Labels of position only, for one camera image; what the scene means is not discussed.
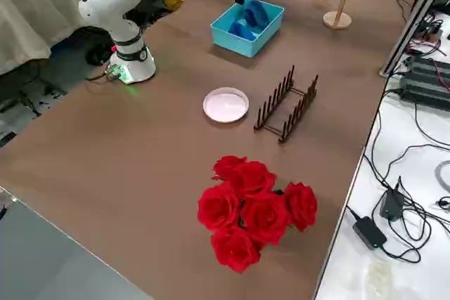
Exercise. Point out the pale round plate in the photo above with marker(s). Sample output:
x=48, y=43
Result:
x=226, y=105

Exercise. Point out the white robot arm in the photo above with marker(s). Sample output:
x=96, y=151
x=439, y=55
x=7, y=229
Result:
x=109, y=5

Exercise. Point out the cyan plastic box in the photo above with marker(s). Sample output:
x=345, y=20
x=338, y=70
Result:
x=239, y=45

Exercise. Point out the dark wooden dish rack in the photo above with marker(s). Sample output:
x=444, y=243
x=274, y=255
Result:
x=306, y=99

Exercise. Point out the black ribbed power supply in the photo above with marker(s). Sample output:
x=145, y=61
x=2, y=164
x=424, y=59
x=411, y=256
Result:
x=425, y=94
x=427, y=64

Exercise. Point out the beige curtain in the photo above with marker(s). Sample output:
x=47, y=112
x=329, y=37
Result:
x=28, y=15

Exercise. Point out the red rose bouquet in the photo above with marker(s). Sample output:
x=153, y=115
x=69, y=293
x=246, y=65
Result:
x=253, y=208

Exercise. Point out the black power adapter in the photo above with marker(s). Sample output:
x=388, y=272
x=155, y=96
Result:
x=390, y=205

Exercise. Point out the black power brick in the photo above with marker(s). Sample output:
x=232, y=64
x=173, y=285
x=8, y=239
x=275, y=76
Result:
x=369, y=233

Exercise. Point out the white side table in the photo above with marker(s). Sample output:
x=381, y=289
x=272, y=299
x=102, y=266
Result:
x=351, y=272

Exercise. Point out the grey flat panel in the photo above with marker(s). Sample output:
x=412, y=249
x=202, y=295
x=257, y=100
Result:
x=42, y=258

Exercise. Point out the aluminium camera post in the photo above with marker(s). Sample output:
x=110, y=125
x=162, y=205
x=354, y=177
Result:
x=411, y=22

